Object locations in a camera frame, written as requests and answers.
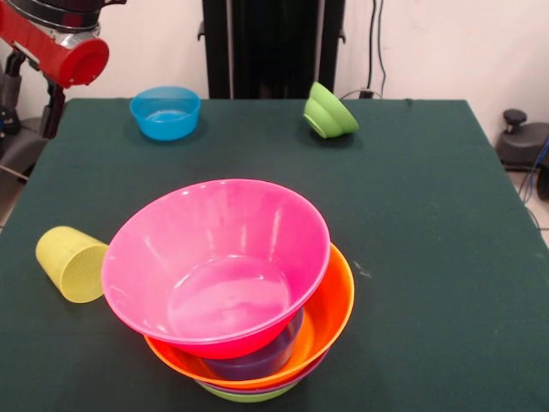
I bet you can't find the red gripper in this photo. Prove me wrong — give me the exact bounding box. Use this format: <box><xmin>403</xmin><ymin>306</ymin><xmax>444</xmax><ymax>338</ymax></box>
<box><xmin>0</xmin><ymin>3</ymin><xmax>111</xmax><ymax>141</ymax></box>

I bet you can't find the yellow plastic cup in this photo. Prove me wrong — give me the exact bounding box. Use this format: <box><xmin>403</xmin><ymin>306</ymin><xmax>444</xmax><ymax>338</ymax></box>
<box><xmin>34</xmin><ymin>226</ymin><xmax>111</xmax><ymax>305</ymax></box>

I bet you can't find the pink plastic bowl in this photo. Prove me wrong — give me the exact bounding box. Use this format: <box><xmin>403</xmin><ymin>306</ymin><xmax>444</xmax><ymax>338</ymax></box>
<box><xmin>100</xmin><ymin>179</ymin><xmax>332</xmax><ymax>361</ymax></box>
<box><xmin>101</xmin><ymin>179</ymin><xmax>331</xmax><ymax>344</ymax></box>

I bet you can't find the small green plastic bowl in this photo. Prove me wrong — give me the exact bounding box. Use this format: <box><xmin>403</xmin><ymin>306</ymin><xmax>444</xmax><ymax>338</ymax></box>
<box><xmin>303</xmin><ymin>81</ymin><xmax>360</xmax><ymax>140</ymax></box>

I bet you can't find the blue plastic bowl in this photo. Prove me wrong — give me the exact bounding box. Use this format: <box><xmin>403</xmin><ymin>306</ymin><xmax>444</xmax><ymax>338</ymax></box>
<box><xmin>129</xmin><ymin>85</ymin><xmax>202</xmax><ymax>142</ymax></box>
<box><xmin>200</xmin><ymin>306</ymin><xmax>305</xmax><ymax>382</ymax></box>

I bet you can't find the orange plastic bowl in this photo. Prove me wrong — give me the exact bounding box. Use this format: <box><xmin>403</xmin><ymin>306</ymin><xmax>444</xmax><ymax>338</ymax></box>
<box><xmin>143</xmin><ymin>243</ymin><xmax>356</xmax><ymax>391</ymax></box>

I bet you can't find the black stand base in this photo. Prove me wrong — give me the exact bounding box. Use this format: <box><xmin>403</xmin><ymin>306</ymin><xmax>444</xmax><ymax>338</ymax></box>
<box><xmin>496</xmin><ymin>108</ymin><xmax>549</xmax><ymax>173</ymax></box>
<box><xmin>0</xmin><ymin>113</ymin><xmax>52</xmax><ymax>181</ymax></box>

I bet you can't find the dark green table cloth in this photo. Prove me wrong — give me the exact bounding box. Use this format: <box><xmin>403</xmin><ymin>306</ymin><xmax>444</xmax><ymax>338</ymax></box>
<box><xmin>0</xmin><ymin>97</ymin><xmax>549</xmax><ymax>412</ymax></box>

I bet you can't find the large green plastic bowl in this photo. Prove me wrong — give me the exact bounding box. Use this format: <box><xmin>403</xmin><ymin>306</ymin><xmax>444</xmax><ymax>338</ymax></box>
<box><xmin>199</xmin><ymin>379</ymin><xmax>301</xmax><ymax>403</ymax></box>

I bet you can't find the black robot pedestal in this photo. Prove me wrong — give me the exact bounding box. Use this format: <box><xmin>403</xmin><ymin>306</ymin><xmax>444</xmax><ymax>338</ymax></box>
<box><xmin>197</xmin><ymin>0</ymin><xmax>347</xmax><ymax>100</ymax></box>

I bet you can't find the black wall cable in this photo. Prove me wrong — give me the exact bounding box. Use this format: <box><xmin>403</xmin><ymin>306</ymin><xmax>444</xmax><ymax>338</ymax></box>
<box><xmin>366</xmin><ymin>0</ymin><xmax>389</xmax><ymax>98</ymax></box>

